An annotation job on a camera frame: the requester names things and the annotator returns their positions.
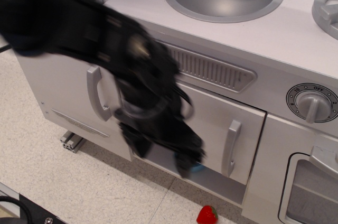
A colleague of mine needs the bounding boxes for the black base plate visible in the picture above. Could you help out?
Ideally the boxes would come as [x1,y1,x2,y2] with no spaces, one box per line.
[0,193,69,224]

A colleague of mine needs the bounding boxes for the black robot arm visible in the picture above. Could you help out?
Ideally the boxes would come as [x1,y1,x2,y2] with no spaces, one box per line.
[1,0,204,178]

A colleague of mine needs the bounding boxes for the grey vent panel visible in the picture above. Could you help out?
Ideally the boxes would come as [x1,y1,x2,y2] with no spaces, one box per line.
[165,44,257,92]

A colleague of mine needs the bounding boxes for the white cabinet door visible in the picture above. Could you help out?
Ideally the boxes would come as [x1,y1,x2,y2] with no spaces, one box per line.
[180,85,265,184]

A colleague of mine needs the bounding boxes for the grey timer knob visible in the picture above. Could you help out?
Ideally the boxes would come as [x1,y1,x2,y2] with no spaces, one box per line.
[286,83,337,124]

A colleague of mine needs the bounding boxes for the white toy kitchen body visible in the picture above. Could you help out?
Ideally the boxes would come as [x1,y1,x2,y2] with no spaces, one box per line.
[15,0,338,224]

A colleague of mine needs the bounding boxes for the oven door with window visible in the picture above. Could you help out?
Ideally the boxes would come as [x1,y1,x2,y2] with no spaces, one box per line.
[278,153,337,223]

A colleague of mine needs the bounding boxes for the silver cabinet door handle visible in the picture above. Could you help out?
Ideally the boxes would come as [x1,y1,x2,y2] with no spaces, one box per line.
[221,120,242,178]

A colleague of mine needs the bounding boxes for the white fridge lower door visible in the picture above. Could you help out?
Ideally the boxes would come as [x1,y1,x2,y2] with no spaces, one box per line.
[16,54,133,161]

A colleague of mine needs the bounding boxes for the blue bowl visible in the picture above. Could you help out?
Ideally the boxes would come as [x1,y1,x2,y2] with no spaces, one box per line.
[191,163,205,173]

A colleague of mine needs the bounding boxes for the aluminium extrusion bar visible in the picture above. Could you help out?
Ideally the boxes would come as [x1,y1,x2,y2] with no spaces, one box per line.
[60,131,86,153]

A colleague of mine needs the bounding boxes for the silver oven door handle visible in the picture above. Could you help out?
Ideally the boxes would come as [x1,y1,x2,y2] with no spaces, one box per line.
[309,146,338,179]

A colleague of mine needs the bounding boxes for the silver fridge door handle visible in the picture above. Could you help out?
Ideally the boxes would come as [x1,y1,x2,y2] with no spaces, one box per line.
[86,66,111,122]

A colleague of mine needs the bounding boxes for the red toy strawberry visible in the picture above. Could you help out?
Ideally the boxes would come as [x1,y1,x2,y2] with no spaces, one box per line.
[196,205,218,224]

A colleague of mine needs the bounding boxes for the silver toy faucet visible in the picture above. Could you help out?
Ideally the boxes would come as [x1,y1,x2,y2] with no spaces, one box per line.
[312,0,337,40]

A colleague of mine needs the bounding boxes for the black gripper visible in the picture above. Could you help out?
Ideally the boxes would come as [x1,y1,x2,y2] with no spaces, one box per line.
[115,78,204,179]

